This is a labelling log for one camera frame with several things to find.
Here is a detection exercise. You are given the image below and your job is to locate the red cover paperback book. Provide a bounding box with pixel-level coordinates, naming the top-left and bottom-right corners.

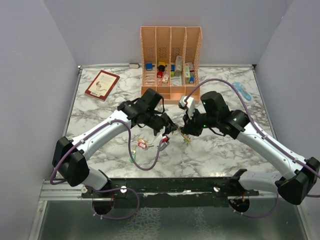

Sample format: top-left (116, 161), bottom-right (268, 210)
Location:
top-left (84, 70), bottom-right (120, 101)

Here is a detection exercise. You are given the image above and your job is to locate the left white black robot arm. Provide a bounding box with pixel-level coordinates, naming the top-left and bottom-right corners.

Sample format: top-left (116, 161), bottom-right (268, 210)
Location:
top-left (50, 88), bottom-right (179, 198)

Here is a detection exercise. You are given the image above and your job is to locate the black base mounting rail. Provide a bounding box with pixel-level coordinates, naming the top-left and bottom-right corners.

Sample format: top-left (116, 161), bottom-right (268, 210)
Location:
top-left (49, 162), bottom-right (261, 209)

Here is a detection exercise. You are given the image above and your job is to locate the yellow block in organizer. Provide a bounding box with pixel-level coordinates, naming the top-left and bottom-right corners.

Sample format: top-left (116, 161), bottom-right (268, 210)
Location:
top-left (157, 61), bottom-right (166, 66)

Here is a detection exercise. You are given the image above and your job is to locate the purple cable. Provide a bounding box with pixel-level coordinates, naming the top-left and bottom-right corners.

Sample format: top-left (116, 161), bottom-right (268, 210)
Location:
top-left (184, 78), bottom-right (320, 218)
top-left (49, 118), bottom-right (169, 220)

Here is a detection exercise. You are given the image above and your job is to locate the green tag key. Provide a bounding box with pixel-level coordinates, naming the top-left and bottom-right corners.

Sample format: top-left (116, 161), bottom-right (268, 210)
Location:
top-left (129, 150), bottom-right (137, 163)

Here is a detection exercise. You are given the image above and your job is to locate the white adapter at wall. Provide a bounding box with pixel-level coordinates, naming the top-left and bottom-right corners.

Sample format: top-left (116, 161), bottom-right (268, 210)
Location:
top-left (128, 63), bottom-right (140, 69)

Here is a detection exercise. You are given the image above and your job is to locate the red tag key lower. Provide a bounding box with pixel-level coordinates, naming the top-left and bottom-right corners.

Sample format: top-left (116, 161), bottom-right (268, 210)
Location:
top-left (137, 142), bottom-right (154, 150)

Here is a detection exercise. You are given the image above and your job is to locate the yellow tag key lower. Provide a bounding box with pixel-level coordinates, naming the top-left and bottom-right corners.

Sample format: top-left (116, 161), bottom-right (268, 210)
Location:
top-left (137, 137), bottom-right (147, 144)

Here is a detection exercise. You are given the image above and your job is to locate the red black bottle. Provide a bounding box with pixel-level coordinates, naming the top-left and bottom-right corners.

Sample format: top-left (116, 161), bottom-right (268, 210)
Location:
top-left (157, 64), bottom-right (166, 79)

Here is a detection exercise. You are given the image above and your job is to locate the aluminium frame rail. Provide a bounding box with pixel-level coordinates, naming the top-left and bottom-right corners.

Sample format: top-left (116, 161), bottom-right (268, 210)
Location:
top-left (39, 179), bottom-right (305, 201)

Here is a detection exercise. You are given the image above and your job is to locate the grey green box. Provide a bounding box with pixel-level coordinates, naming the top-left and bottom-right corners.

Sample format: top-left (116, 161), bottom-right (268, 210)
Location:
top-left (174, 55), bottom-right (183, 77)

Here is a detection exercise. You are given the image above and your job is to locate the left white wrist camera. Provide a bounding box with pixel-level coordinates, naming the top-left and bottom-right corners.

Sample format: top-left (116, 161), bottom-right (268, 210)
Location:
top-left (152, 127), bottom-right (170, 152)

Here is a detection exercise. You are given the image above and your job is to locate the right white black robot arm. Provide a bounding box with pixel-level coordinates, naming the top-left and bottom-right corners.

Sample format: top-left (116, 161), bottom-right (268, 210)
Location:
top-left (178, 91), bottom-right (320, 205)

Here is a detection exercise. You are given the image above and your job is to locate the metal coil keyring yellow handle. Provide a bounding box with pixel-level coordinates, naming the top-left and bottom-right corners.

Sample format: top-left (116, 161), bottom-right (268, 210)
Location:
top-left (177, 127), bottom-right (192, 145)

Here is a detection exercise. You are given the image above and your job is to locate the blue packaged item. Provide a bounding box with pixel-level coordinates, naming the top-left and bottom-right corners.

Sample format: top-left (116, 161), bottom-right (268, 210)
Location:
top-left (232, 81), bottom-right (254, 103)

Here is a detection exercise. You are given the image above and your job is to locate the peach plastic desk organizer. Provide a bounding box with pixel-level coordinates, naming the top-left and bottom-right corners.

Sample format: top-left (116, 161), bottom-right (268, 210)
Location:
top-left (140, 26), bottom-right (202, 104)

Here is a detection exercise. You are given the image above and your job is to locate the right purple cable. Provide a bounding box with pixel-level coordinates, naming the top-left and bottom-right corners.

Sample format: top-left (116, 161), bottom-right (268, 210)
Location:
top-left (184, 78), bottom-right (320, 218)

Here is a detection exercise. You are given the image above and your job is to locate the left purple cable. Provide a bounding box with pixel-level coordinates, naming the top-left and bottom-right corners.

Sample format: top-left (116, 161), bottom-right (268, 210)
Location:
top-left (49, 118), bottom-right (169, 220)

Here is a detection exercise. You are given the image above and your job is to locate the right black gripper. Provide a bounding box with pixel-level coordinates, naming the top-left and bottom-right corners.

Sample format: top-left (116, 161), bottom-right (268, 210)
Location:
top-left (181, 106), bottom-right (218, 137)

